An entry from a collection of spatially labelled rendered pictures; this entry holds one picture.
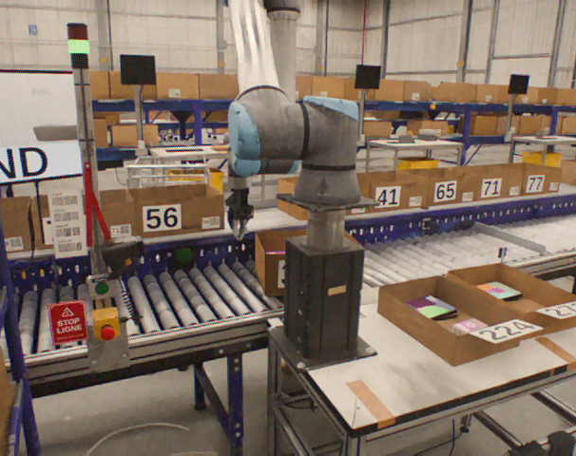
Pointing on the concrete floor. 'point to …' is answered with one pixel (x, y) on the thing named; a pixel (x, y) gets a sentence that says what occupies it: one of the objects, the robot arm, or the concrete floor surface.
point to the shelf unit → (21, 406)
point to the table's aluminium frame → (281, 420)
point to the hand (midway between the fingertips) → (238, 237)
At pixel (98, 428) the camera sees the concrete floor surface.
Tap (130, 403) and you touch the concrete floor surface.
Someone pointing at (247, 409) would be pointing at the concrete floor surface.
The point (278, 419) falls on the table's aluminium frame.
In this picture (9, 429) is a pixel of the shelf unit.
